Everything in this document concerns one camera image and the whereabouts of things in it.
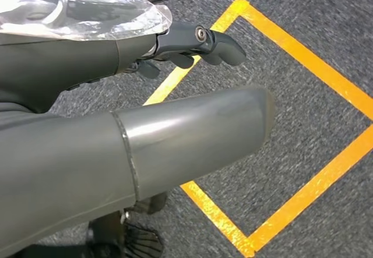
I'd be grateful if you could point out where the black robot foot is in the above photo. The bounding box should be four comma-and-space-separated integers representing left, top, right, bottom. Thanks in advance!
17, 192, 169, 258

